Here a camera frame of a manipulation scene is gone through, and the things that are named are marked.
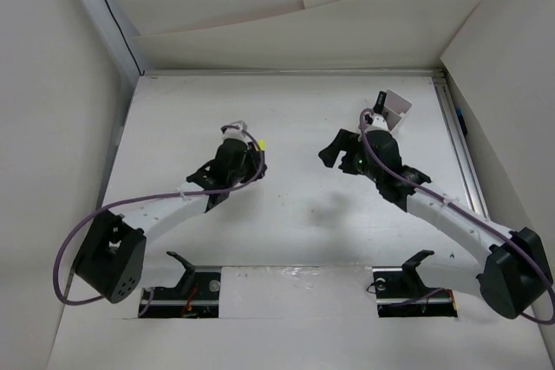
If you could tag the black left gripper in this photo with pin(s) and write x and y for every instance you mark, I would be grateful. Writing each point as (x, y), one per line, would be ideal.
(253, 162)

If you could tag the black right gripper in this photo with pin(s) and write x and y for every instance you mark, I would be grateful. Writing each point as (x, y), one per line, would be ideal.
(341, 142)

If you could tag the orange highlighter marker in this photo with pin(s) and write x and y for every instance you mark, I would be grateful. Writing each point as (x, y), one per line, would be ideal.
(380, 102)

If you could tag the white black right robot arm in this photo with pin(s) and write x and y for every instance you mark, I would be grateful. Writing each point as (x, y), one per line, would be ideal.
(510, 270)

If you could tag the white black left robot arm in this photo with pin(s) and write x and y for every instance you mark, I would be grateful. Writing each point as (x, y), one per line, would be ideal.
(112, 255)

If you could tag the white divided container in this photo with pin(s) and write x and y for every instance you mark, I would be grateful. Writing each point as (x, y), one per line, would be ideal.
(395, 110)

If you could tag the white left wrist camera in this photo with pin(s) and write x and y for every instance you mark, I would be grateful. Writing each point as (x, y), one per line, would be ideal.
(235, 131)

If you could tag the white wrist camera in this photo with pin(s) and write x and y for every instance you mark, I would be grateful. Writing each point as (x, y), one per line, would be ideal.
(373, 121)
(235, 131)

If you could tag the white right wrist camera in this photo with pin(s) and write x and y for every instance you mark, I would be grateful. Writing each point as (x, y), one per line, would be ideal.
(373, 121)

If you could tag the aluminium table edge rail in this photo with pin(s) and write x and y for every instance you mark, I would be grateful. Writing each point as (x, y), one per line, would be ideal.
(470, 181)

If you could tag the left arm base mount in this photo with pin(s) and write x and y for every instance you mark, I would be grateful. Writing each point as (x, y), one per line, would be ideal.
(185, 292)

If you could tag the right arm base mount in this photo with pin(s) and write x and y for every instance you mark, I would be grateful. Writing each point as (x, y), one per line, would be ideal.
(400, 293)

